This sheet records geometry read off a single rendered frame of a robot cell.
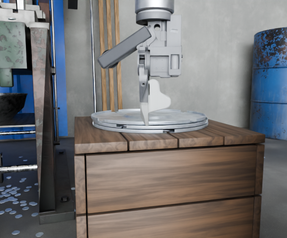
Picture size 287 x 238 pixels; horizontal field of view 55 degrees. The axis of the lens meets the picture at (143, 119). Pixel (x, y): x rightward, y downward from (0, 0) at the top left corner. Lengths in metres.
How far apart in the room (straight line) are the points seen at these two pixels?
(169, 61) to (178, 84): 2.09
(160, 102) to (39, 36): 0.51
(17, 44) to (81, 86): 1.43
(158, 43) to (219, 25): 2.33
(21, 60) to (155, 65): 0.56
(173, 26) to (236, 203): 0.37
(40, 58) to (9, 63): 0.11
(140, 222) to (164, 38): 0.35
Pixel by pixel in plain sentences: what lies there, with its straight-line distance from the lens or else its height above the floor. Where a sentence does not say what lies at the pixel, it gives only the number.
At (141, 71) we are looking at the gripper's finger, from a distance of 0.51.
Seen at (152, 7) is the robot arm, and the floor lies 0.59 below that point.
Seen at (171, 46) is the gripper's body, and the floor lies 0.52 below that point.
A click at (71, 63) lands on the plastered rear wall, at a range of 2.37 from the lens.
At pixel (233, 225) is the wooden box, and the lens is 0.63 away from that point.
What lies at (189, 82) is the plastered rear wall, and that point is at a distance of 2.65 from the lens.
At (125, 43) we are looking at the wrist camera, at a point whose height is 0.53.
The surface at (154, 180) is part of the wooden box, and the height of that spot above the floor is 0.27.
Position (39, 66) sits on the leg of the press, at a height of 0.50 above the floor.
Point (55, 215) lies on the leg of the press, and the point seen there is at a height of 0.03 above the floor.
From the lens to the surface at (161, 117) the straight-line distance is 0.65.
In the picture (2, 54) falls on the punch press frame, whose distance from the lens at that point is 0.99.
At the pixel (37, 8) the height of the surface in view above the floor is 0.74.
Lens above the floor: 0.45
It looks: 7 degrees down
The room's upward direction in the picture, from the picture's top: straight up
